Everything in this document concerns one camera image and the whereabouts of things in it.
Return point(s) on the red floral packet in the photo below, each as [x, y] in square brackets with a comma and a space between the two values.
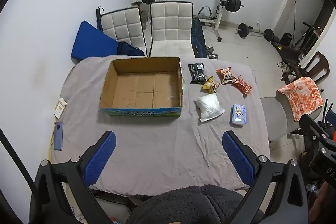
[242, 86]

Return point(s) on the black metal exercise frame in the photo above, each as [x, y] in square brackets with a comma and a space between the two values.
[307, 35]

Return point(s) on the white soft packet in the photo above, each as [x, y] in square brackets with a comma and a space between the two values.
[208, 107]

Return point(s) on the small dumbbell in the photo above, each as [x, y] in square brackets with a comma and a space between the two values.
[209, 49]
[214, 56]

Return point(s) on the white padded chair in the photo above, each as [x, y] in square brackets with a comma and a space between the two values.
[123, 27]
[170, 27]

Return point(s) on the yellow snack packet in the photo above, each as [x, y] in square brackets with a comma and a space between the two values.
[208, 86]

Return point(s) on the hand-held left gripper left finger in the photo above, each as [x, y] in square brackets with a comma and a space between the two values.
[101, 158]

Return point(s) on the orange floral towel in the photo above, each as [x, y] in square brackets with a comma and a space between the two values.
[302, 92]

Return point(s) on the grey tablecloth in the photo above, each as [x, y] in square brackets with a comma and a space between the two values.
[157, 150]

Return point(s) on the brown wooden chair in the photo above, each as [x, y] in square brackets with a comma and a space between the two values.
[319, 66]

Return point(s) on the black and blue weight bench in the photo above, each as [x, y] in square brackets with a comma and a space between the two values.
[198, 40]

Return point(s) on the black snack packet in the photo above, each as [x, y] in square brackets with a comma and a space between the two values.
[197, 73]

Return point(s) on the black speaker box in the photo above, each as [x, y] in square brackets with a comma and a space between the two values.
[286, 39]

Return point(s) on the orange panda snack packet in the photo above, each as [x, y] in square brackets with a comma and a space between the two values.
[225, 74]

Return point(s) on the dark blue jacket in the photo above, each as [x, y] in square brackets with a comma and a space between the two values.
[128, 49]

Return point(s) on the blue foam mat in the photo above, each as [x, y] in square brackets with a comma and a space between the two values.
[92, 43]

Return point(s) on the grey office chair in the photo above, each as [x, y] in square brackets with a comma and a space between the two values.
[275, 113]

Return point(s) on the blue tissue pack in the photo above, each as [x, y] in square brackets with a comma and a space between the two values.
[239, 115]

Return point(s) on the blue smartphone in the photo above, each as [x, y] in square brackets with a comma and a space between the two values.
[58, 136]

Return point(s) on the cardboard box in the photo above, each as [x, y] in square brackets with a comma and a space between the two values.
[141, 87]

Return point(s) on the dark fleece clothing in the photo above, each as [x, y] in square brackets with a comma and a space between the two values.
[189, 205]

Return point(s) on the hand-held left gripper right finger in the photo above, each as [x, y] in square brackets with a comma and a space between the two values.
[237, 158]

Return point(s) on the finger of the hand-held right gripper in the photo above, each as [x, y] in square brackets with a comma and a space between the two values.
[313, 129]

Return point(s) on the floor barbell with black plates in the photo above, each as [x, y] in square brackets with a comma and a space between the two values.
[242, 29]

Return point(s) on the small white box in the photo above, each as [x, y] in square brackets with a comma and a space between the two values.
[60, 108]

